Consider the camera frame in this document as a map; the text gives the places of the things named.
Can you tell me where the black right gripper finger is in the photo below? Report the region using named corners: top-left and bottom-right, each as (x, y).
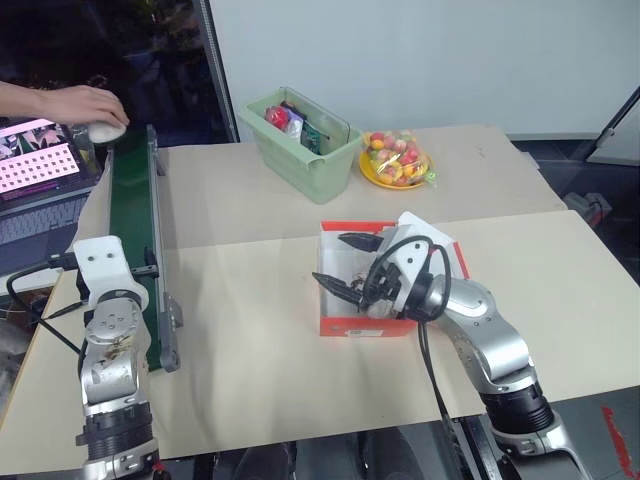
top-left (337, 231), bottom-right (385, 254)
top-left (311, 271), bottom-right (363, 307)

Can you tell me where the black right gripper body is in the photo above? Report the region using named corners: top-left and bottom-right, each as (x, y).
top-left (358, 263), bottom-right (404, 315)

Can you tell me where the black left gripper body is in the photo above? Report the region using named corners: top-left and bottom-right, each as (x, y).
top-left (74, 269), bottom-right (93, 307)

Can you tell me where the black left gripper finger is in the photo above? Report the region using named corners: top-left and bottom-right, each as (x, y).
top-left (130, 247), bottom-right (161, 279)

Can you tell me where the white oval object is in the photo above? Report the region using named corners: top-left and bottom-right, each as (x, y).
top-left (87, 121), bottom-right (127, 145)

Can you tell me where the red shoebox with white inside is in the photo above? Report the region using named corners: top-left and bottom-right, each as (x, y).
top-left (318, 211), bottom-right (472, 340)

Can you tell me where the person's bare hand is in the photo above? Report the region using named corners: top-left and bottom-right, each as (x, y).
top-left (58, 84), bottom-right (131, 132)

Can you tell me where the green conveyor belt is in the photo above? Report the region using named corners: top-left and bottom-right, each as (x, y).
top-left (106, 123), bottom-right (183, 374)

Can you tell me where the yellow plate of candy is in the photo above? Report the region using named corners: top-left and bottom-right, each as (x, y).
top-left (361, 128), bottom-right (442, 189)

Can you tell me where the open laptop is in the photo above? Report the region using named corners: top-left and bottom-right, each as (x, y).
top-left (0, 116), bottom-right (109, 297)

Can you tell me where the light green plastic bin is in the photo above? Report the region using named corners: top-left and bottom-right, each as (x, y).
top-left (237, 86), bottom-right (365, 206)

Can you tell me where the green snack packet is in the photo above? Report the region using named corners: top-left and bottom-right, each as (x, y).
top-left (299, 124), bottom-right (325, 152)

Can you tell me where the silver snack packet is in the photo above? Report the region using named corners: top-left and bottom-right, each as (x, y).
top-left (283, 117), bottom-right (306, 147)

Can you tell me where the red snack packet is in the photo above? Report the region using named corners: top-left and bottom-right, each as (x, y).
top-left (264, 104), bottom-right (294, 132)

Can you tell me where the grey and red tool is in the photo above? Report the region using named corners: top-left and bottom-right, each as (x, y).
top-left (566, 191), bottom-right (614, 227)

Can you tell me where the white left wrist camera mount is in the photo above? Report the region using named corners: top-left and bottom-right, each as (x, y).
top-left (72, 236), bottom-right (135, 301)

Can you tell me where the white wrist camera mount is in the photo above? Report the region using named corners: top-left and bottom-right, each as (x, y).
top-left (383, 233), bottom-right (433, 302)
top-left (72, 236), bottom-right (135, 301)

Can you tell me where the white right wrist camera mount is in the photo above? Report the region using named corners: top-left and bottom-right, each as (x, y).
top-left (383, 233), bottom-right (433, 302)

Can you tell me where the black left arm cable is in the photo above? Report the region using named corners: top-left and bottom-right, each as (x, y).
top-left (5, 252), bottom-right (85, 362)

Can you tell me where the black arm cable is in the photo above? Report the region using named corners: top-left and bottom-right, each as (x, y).
top-left (5, 252), bottom-right (85, 362)
top-left (363, 234), bottom-right (455, 422)

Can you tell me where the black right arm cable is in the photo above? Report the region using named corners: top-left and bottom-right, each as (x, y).
top-left (363, 234), bottom-right (455, 422)

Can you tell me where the grey metal window post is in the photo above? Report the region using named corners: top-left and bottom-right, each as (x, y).
top-left (196, 0), bottom-right (239, 144)

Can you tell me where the grey metal frame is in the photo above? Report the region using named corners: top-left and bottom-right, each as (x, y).
top-left (563, 85), bottom-right (640, 167)

